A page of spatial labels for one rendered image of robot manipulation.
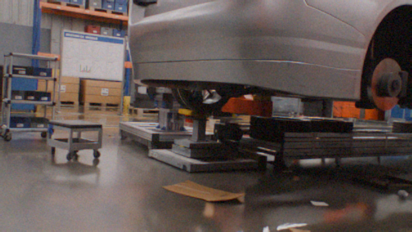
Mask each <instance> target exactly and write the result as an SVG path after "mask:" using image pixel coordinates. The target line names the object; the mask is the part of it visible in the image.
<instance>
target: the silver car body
mask: <svg viewBox="0 0 412 232"><path fill-rule="evenodd" d="M129 1H130V5H129V19H128V28H127V43H128V48H129V55H130V59H131V65H132V70H133V81H134V82H135V83H137V84H140V85H144V86H157V87H166V88H183V89H185V90H220V91H229V83H234V84H242V85H247V86H253V87H257V88H260V90H262V89H265V90H270V91H271V92H265V93H262V94H260V93H255V94H258V95H264V96H273V97H289V98H299V99H301V102H310V101H343V102H354V103H355V104H354V106H355V107H356V108H363V109H369V110H372V109H374V108H376V109H378V110H384V111H385V110H390V109H392V108H393V107H394V106H395V105H397V106H398V107H399V108H402V109H405V108H408V109H410V110H412V0H129ZM183 81H184V83H185V85H183Z"/></svg>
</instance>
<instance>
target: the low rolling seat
mask: <svg viewBox="0 0 412 232"><path fill-rule="evenodd" d="M53 129H57V130H62V131H68V138H59V139H53V138H52V135H53V132H52V130H53ZM83 131H98V142H97V141H94V140H88V139H83V138H81V132H83ZM73 132H77V138H73ZM102 138H103V128H102V124H98V123H94V122H86V121H49V123H48V131H47V143H46V145H49V146H51V147H50V148H51V154H52V155H54V154H55V152H56V148H60V149H64V150H67V152H68V153H67V154H66V159H67V160H71V158H72V155H73V153H77V152H79V150H93V157H94V158H99V157H100V156H101V152H99V150H98V149H102Z"/></svg>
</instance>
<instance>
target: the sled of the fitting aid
mask: <svg viewBox="0 0 412 232"><path fill-rule="evenodd" d="M172 152H176V153H179V154H182V155H185V156H188V157H217V156H222V157H226V156H232V148H228V147H227V146H223V147H205V148H189V147H186V146H182V145H179V144H173V148H172Z"/></svg>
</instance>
